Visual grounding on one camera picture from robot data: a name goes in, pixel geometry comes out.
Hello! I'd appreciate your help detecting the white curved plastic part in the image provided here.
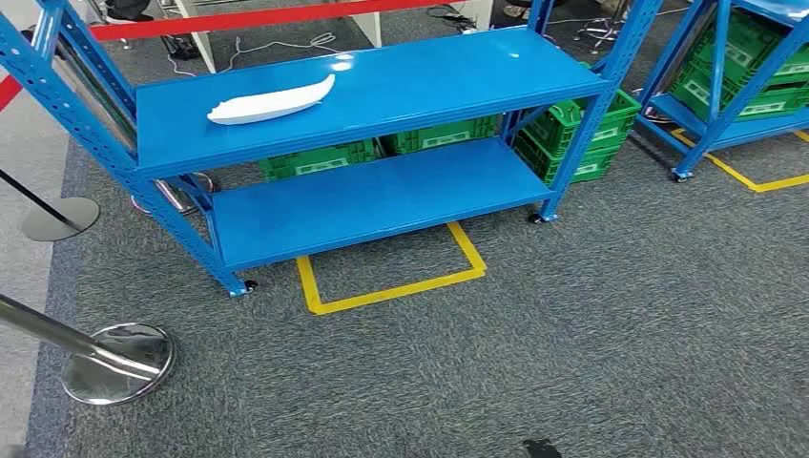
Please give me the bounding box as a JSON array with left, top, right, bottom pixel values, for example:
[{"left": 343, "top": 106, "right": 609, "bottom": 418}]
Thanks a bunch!
[{"left": 207, "top": 73, "right": 337, "bottom": 126}]

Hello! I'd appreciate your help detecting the blue metal shelf rack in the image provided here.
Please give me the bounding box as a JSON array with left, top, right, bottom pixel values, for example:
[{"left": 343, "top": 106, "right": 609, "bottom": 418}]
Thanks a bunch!
[
  {"left": 634, "top": 0, "right": 809, "bottom": 184},
  {"left": 0, "top": 0, "right": 665, "bottom": 299}
]

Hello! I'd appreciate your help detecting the white desk leg panel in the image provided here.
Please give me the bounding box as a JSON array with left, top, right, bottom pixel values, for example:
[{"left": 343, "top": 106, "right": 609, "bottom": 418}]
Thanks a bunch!
[
  {"left": 350, "top": 0, "right": 384, "bottom": 49},
  {"left": 454, "top": 0, "right": 494, "bottom": 31},
  {"left": 174, "top": 0, "right": 218, "bottom": 73}
]

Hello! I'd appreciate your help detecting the red barrier belt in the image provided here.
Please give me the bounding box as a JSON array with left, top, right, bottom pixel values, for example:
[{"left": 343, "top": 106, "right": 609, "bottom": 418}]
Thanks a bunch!
[{"left": 0, "top": 0, "right": 456, "bottom": 114}]

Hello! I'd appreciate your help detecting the stool with chrome base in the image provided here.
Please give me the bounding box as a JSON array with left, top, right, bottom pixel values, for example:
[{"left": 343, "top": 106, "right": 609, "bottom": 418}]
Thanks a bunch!
[{"left": 571, "top": 15, "right": 627, "bottom": 46}]

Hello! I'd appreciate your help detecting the person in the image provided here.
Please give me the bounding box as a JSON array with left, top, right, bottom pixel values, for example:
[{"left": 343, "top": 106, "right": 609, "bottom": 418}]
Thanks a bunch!
[{"left": 104, "top": 0, "right": 156, "bottom": 23}]

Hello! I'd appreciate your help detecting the white floor cable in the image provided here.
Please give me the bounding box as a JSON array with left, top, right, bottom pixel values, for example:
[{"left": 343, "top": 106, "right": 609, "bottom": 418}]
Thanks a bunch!
[{"left": 167, "top": 31, "right": 342, "bottom": 77}]

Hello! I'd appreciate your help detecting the black cable bundle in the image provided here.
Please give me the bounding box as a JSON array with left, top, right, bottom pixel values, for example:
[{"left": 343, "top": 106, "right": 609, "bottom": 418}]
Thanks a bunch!
[{"left": 160, "top": 34, "right": 200, "bottom": 61}]

